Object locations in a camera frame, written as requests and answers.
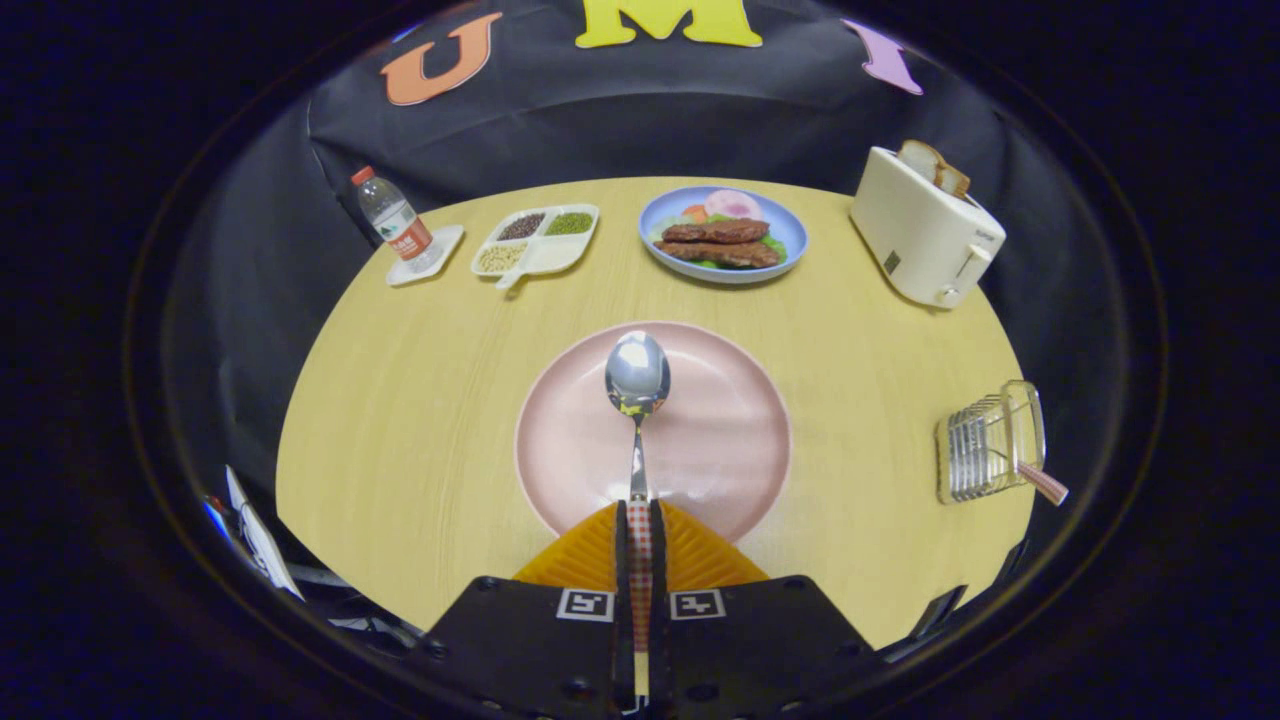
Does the blue plate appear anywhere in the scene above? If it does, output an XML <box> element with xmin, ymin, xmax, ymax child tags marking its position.
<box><xmin>638</xmin><ymin>186</ymin><xmax>809</xmax><ymax>285</ymax></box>

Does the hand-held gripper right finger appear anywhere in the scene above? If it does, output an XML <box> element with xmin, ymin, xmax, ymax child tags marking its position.
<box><xmin>648</xmin><ymin>500</ymin><xmax>881</xmax><ymax>720</ymax></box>

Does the clear cutlery basket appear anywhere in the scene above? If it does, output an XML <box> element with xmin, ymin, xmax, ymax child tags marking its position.
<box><xmin>935</xmin><ymin>380</ymin><xmax>1048</xmax><ymax>505</ymax></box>

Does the pink ham slice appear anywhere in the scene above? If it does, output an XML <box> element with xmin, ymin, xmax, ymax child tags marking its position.
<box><xmin>703</xmin><ymin>190</ymin><xmax>764</xmax><ymax>221</ymax></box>

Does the pink plate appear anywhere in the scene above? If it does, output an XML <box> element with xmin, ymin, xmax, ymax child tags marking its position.
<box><xmin>514</xmin><ymin>321</ymin><xmax>793</xmax><ymax>544</ymax></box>

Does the green lettuce leaf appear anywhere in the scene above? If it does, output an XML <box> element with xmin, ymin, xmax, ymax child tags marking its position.
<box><xmin>650</xmin><ymin>215</ymin><xmax>791</xmax><ymax>269</ymax></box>

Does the white toaster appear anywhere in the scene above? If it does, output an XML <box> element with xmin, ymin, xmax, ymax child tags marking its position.
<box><xmin>849</xmin><ymin>147</ymin><xmax>1007</xmax><ymax>309</ymax></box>

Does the water bottle red cap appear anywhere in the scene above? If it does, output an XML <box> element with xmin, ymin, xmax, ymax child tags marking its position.
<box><xmin>350</xmin><ymin>166</ymin><xmax>443</xmax><ymax>273</ymax></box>

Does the metal fork checkered handle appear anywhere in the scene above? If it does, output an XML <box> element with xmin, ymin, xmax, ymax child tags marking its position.
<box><xmin>985</xmin><ymin>448</ymin><xmax>1069</xmax><ymax>507</ymax></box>

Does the white square coaster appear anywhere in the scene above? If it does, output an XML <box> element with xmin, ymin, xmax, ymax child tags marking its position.
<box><xmin>386</xmin><ymin>224</ymin><xmax>466</xmax><ymax>288</ymax></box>

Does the metal spoon checkered handle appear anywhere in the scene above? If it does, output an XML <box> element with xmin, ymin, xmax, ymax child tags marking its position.
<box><xmin>604</xmin><ymin>330</ymin><xmax>672</xmax><ymax>701</ymax></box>

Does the white divided dish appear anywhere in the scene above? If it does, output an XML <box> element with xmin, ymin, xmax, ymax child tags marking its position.
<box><xmin>471</xmin><ymin>204</ymin><xmax>600</xmax><ymax>291</ymax></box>

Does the white paper sheet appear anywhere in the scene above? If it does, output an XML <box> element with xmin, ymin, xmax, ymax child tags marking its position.
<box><xmin>225</xmin><ymin>465</ymin><xmax>304</xmax><ymax>601</ymax></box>

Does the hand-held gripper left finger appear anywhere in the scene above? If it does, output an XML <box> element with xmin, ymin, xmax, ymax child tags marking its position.
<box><xmin>405</xmin><ymin>500</ymin><xmax>638</xmax><ymax>720</ymax></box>

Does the brown meat patty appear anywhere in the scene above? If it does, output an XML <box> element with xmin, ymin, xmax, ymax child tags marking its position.
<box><xmin>662</xmin><ymin>219</ymin><xmax>771</xmax><ymax>245</ymax></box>
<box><xmin>655</xmin><ymin>240</ymin><xmax>781</xmax><ymax>269</ymax></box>

